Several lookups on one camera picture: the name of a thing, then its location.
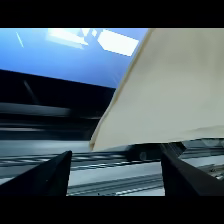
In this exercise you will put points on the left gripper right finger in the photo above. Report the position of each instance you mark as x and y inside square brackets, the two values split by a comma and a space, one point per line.
[186, 180]

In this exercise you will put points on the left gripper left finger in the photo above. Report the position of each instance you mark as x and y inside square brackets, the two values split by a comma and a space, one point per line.
[46, 178]

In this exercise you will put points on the silver frame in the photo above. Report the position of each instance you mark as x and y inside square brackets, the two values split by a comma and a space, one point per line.
[106, 186]

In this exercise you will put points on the beige garment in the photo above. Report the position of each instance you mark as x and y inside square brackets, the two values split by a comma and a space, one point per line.
[170, 90]

